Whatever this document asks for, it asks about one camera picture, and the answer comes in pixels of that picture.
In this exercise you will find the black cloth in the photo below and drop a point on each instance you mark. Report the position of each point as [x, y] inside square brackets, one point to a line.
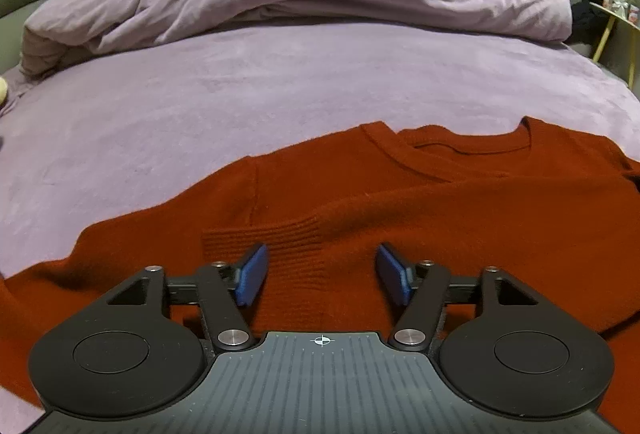
[587, 13]

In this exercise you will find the round side table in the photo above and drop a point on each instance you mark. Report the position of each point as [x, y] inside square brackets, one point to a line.
[622, 26]

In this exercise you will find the red knit sweater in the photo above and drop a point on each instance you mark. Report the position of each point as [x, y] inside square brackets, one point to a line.
[350, 194]

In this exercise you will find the purple bed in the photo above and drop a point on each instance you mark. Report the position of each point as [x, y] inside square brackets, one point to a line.
[200, 113]

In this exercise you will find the yellow plush toy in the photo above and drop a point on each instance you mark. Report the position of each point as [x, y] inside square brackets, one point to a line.
[3, 91]

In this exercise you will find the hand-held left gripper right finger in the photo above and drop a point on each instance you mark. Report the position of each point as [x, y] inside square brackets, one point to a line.
[392, 274]

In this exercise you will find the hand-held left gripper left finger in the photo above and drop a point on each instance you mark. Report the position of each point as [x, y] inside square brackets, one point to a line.
[252, 276]

